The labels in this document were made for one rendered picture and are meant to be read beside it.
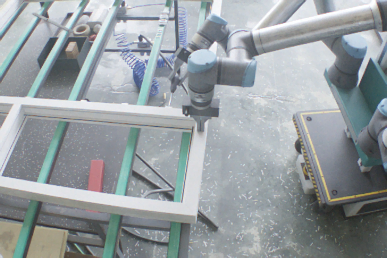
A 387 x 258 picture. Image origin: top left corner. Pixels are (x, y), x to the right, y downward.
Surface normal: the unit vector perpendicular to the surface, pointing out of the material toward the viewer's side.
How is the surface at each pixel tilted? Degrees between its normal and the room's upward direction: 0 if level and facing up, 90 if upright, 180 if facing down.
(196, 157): 0
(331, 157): 0
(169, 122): 90
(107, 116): 90
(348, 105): 0
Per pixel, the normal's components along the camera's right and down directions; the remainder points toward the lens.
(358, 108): 0.00, -0.63
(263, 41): -0.31, 0.33
